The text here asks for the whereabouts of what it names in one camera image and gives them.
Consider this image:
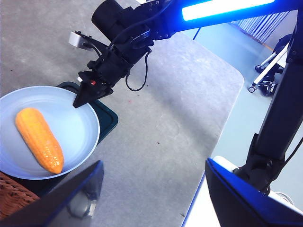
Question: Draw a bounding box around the orange toy corn cob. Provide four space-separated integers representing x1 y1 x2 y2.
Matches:
15 107 65 175

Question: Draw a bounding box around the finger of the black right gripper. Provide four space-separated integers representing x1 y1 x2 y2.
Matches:
72 82 93 108
79 86 114 107

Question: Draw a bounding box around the blue round plate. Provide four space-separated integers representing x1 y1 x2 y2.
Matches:
0 85 100 181

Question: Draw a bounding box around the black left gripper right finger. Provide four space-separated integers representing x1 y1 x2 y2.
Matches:
205 157 303 227

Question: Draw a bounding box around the black looped cable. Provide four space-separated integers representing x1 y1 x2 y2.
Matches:
125 49 149 92

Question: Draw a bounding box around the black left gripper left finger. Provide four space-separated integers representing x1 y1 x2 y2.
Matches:
0 160 105 227

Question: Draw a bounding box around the black cutting board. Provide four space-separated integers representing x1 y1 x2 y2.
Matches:
23 81 119 197

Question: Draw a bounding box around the white wall radiator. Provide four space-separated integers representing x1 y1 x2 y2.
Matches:
231 10 291 44

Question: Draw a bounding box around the brown wicker basket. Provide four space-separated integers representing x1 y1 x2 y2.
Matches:
0 171 41 219

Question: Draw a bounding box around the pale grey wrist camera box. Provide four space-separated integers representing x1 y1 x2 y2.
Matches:
68 30 89 50

